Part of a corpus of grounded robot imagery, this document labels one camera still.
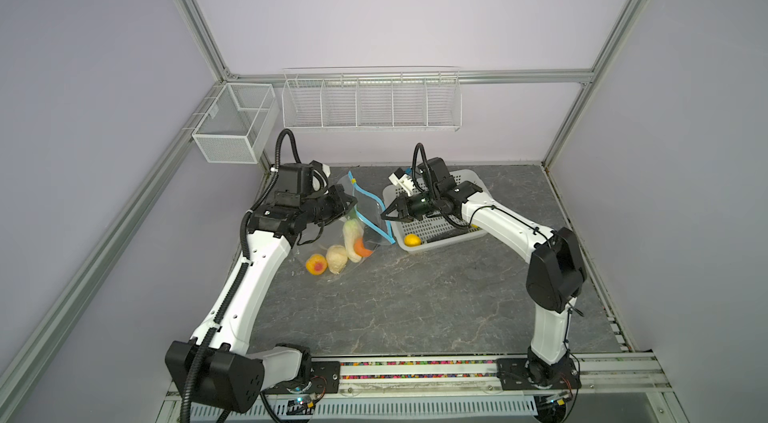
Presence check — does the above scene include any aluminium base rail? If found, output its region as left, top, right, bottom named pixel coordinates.
left=190, top=353, right=687, bottom=422

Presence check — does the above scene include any clear zip top bag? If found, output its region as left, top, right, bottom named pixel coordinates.
left=289, top=171, right=395, bottom=276

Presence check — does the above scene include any white mesh wall box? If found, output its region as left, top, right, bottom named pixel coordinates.
left=192, top=83, right=279, bottom=164

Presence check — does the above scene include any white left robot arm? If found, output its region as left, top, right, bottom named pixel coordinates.
left=165, top=129, right=355, bottom=422

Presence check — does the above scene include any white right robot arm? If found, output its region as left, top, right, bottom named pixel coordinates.
left=381, top=143, right=587, bottom=391

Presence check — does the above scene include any yellow red toy peach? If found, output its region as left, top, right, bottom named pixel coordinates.
left=305, top=254, right=328, bottom=276

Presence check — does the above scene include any beige toy potato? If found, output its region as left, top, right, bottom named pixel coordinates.
left=325, top=245, right=349, bottom=275

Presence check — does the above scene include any white wire wall rack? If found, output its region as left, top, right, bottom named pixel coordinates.
left=281, top=66, right=463, bottom=131

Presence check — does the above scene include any black toy avocado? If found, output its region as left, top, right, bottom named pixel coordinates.
left=408, top=198, right=431, bottom=215

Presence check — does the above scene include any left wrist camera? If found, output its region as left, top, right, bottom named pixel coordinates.
left=275, top=161, right=331, bottom=197

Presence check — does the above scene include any yellow toy lemon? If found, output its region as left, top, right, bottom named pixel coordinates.
left=403, top=234, right=422, bottom=248

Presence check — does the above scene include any white toy cucumber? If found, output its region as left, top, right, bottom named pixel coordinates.
left=342, top=218, right=364, bottom=263

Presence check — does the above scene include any orange toy carrot piece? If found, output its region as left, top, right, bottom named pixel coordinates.
left=353, top=237, right=373, bottom=258

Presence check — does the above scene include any white perforated plastic basket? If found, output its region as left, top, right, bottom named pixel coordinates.
left=383, top=169, right=490, bottom=253

